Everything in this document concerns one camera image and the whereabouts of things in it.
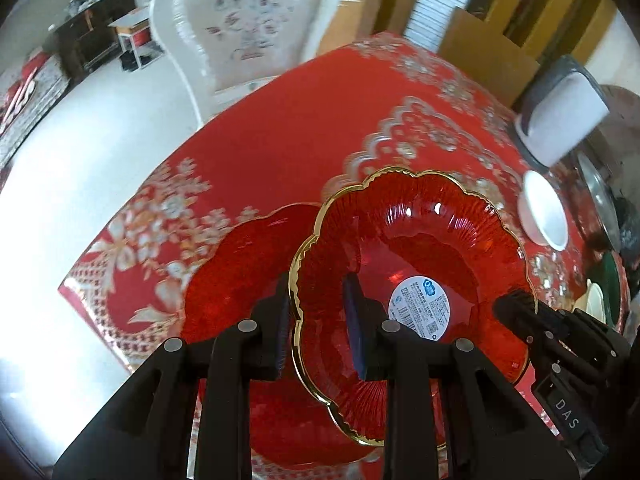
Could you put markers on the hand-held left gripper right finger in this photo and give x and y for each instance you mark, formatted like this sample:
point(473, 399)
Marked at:
point(353, 322)

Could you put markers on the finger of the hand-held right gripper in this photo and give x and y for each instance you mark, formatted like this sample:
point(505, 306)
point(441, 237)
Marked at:
point(517, 310)

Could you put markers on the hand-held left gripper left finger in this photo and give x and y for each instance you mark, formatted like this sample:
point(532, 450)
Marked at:
point(283, 327)

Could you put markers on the red glass plate gold rim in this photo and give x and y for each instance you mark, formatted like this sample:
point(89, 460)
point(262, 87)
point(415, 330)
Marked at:
point(425, 240)
point(235, 270)

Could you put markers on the dark green plate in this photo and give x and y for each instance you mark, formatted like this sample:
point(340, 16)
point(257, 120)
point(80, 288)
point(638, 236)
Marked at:
point(609, 275)

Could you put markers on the white plate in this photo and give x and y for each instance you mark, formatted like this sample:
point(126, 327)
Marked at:
point(542, 210)

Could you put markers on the cream plate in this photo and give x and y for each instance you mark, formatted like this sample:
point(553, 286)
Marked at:
point(592, 305)

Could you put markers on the metal pot lid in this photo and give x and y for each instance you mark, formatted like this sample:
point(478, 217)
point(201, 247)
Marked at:
point(597, 200)

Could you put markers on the red floral tablecloth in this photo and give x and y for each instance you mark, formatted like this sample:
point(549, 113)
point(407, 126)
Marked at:
point(300, 125)

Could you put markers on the flat cardboard sheet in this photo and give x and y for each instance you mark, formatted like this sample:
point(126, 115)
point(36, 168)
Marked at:
point(490, 55)

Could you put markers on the white ornate chair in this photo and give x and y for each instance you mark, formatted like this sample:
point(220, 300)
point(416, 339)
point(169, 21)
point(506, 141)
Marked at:
point(250, 25)

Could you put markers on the cardboard box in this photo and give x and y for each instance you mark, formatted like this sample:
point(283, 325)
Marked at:
point(357, 10)

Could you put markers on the white slatted panel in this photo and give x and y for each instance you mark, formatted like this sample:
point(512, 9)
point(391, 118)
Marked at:
point(442, 0)

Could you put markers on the small white table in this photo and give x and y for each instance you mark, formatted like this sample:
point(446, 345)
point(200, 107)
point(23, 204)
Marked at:
point(132, 35)

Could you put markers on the red patterned rug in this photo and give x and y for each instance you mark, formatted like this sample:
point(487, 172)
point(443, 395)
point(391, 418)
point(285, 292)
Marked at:
point(25, 95)

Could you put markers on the dark wooden cabinet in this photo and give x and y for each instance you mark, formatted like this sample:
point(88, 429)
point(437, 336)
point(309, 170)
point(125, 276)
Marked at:
point(85, 40)

